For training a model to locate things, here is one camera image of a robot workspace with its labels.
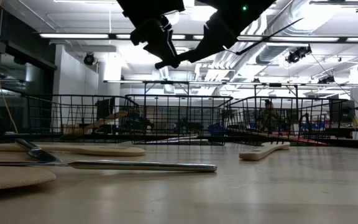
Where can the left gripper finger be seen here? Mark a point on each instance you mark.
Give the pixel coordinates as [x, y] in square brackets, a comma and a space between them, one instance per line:
[148, 32]
[169, 49]

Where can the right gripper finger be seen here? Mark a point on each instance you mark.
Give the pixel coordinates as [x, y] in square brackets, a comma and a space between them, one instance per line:
[207, 46]

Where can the silver table knife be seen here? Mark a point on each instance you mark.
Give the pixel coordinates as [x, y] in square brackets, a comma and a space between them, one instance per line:
[135, 165]
[179, 142]
[182, 137]
[37, 152]

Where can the wooden spoon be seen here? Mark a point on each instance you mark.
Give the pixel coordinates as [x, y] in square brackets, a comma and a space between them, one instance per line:
[110, 117]

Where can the wooden forked spatula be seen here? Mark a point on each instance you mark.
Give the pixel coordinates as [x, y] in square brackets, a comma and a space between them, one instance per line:
[259, 152]

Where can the wooden turner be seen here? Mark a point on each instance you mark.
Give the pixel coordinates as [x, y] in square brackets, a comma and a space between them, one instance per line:
[11, 177]

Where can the black round ceiling device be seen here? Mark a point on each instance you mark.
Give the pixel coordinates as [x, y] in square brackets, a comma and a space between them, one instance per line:
[89, 59]

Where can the black spotlight cluster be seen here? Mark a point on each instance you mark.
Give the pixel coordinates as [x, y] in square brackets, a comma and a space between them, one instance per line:
[326, 80]
[297, 54]

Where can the blue bin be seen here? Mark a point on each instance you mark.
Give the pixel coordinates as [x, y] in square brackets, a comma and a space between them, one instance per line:
[217, 130]

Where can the person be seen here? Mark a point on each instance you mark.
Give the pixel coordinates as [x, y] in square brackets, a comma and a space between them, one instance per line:
[269, 116]

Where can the wooden slotted spatula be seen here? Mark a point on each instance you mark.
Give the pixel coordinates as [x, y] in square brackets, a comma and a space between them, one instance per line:
[117, 151]

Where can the black monitor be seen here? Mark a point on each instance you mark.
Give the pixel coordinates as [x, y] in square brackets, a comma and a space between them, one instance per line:
[342, 112]

